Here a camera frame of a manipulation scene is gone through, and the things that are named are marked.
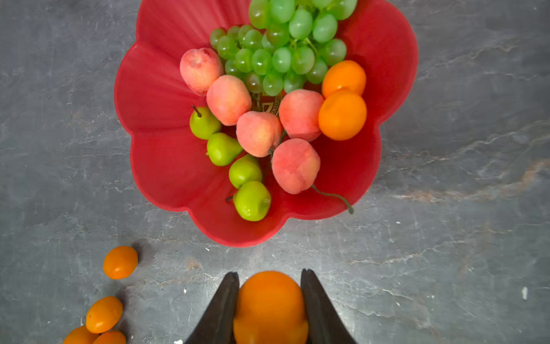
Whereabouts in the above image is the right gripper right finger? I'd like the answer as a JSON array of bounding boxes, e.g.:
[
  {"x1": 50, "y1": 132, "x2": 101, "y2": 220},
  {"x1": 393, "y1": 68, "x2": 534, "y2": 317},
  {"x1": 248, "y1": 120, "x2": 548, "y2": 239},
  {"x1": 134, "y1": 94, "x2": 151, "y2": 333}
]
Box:
[{"x1": 300, "y1": 269, "x2": 357, "y2": 344}]

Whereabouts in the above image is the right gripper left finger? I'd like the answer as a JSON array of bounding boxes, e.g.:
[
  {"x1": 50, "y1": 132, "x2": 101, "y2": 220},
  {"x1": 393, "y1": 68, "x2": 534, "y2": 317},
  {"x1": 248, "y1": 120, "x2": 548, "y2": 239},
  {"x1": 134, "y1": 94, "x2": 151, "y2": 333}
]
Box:
[{"x1": 185, "y1": 272, "x2": 240, "y2": 344}]

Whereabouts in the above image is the orange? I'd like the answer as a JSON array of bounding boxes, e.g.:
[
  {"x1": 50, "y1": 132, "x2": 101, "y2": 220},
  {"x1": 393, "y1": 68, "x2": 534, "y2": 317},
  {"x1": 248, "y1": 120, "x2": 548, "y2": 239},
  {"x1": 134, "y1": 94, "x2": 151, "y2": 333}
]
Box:
[
  {"x1": 233, "y1": 271, "x2": 309, "y2": 343},
  {"x1": 63, "y1": 325, "x2": 100, "y2": 344},
  {"x1": 319, "y1": 90, "x2": 368, "y2": 140},
  {"x1": 103, "y1": 246, "x2": 139, "y2": 280},
  {"x1": 85, "y1": 297, "x2": 123, "y2": 334},
  {"x1": 93, "y1": 331, "x2": 127, "y2": 344},
  {"x1": 322, "y1": 60, "x2": 367, "y2": 98}
]

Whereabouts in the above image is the green pear bottom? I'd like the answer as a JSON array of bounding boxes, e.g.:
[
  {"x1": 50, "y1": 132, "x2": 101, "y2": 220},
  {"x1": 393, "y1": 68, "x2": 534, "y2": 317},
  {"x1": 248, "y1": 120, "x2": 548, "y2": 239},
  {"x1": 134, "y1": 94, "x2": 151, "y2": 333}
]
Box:
[{"x1": 226, "y1": 181, "x2": 272, "y2": 222}]

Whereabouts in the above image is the green pear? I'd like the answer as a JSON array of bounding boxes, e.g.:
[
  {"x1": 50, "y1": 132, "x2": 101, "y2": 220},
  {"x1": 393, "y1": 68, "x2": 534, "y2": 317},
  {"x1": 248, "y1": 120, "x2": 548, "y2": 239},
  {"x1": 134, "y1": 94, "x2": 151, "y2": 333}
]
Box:
[
  {"x1": 226, "y1": 181, "x2": 272, "y2": 222},
  {"x1": 189, "y1": 105, "x2": 222, "y2": 140},
  {"x1": 229, "y1": 154, "x2": 264, "y2": 189},
  {"x1": 207, "y1": 133, "x2": 243, "y2": 166}
]

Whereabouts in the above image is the pink peach top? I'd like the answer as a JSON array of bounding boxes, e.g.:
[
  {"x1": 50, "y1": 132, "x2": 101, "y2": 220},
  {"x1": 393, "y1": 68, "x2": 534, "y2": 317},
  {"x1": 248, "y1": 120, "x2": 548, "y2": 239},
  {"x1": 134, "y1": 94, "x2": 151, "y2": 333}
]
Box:
[{"x1": 271, "y1": 138, "x2": 355, "y2": 214}]

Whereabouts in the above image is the red flower-shaped bowl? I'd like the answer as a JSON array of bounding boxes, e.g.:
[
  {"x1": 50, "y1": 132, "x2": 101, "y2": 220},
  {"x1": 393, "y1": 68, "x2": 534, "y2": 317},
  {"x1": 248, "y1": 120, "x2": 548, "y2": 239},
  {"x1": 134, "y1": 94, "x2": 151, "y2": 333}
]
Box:
[{"x1": 114, "y1": 1, "x2": 418, "y2": 247}]

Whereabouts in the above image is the lone pink peach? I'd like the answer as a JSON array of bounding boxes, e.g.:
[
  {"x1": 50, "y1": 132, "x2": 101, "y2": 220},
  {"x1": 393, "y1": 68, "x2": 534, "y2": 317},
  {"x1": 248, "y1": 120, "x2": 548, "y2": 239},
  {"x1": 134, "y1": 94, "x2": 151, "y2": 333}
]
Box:
[{"x1": 279, "y1": 89, "x2": 325, "y2": 142}]

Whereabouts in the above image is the pink peach bottom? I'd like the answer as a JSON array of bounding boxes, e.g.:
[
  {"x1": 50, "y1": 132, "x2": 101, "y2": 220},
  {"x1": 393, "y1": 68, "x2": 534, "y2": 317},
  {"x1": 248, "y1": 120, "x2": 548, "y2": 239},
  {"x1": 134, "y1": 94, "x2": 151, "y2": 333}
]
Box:
[{"x1": 206, "y1": 75, "x2": 252, "y2": 126}]

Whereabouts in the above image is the green grape bunch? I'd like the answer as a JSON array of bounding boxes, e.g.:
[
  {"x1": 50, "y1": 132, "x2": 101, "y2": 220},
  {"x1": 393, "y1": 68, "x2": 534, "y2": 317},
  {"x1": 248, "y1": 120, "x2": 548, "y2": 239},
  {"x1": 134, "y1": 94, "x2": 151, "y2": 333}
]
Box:
[{"x1": 210, "y1": 0, "x2": 358, "y2": 97}]

